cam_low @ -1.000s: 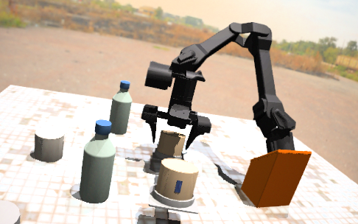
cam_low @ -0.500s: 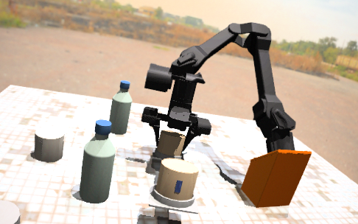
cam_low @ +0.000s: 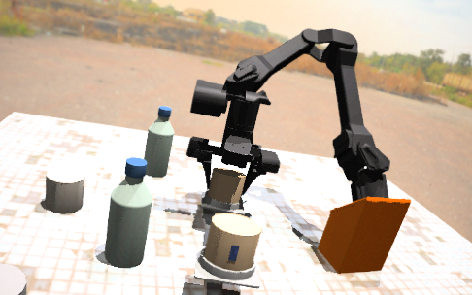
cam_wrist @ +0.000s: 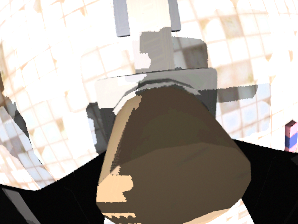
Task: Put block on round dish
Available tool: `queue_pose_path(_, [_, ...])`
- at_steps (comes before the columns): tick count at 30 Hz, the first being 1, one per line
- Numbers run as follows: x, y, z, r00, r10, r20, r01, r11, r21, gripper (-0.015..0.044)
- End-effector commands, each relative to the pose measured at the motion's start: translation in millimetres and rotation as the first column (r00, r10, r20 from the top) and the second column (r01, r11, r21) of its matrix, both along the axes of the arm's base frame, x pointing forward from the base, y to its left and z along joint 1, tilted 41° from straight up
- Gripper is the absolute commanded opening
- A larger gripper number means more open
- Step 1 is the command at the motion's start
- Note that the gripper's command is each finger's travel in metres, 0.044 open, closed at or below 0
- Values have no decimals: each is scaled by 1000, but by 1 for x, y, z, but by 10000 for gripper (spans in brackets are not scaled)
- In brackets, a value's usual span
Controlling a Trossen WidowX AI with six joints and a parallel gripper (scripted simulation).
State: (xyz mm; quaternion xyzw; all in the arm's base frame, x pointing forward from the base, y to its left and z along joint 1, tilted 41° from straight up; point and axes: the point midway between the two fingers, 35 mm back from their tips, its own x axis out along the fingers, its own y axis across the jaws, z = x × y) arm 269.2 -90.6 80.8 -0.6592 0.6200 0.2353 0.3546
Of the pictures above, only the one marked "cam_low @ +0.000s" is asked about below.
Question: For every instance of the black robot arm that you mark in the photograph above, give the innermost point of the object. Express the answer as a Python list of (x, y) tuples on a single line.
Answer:
[(354, 146)]

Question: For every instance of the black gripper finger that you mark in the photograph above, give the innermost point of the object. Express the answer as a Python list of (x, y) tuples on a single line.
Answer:
[(252, 174), (207, 169)]

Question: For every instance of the grey bottle with blue cap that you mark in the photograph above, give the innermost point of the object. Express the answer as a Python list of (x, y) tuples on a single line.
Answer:
[(159, 143), (129, 217)]

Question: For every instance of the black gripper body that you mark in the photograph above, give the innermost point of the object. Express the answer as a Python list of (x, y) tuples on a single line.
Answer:
[(199, 148)]

